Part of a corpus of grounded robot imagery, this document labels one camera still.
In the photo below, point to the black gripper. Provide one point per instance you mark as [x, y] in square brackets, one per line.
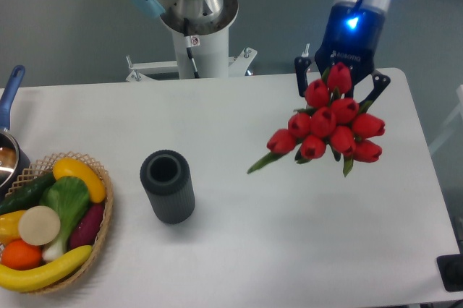
[351, 37]

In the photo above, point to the red tulip bouquet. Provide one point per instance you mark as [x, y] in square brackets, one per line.
[332, 120]

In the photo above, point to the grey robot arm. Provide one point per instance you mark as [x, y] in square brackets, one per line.
[200, 32]

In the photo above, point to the dark grey ribbed vase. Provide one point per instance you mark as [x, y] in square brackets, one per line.
[166, 178]

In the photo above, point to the black device at edge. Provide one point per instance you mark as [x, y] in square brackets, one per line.
[450, 268]

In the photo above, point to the green bok choy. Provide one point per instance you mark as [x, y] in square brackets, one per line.
[69, 198]

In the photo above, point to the purple sweet potato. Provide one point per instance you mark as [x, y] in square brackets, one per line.
[87, 229]

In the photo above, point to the woven wicker basket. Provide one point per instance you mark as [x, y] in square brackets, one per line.
[45, 165]

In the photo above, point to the dark green cucumber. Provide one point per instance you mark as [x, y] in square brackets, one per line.
[27, 195]

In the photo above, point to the beige round slice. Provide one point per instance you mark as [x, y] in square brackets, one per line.
[39, 225]

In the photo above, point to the yellow bell pepper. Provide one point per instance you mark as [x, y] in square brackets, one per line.
[9, 226]

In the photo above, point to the orange fruit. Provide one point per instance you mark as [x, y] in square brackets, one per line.
[19, 255]

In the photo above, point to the yellow banana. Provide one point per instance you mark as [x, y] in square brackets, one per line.
[24, 281]

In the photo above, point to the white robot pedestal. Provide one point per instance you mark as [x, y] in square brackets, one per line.
[200, 34]

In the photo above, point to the blue handled saucepan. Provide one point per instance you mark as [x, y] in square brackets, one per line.
[13, 159]

